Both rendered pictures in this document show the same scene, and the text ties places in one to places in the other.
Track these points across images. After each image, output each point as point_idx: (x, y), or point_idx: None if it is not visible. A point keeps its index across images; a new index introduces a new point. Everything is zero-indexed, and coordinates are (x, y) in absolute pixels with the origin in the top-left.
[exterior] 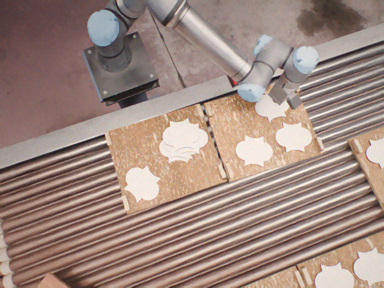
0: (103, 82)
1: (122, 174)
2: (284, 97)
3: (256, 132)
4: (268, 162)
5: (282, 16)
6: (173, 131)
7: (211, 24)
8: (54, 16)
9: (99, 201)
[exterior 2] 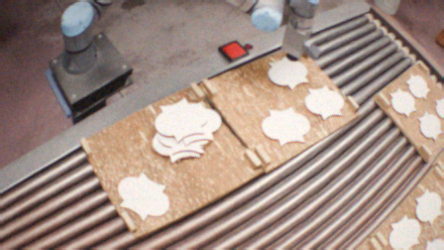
0: (70, 85)
1: (112, 189)
2: (301, 42)
3: (281, 105)
4: (308, 136)
5: (252, 33)
6: (168, 117)
7: (166, 53)
8: (3, 86)
9: (93, 229)
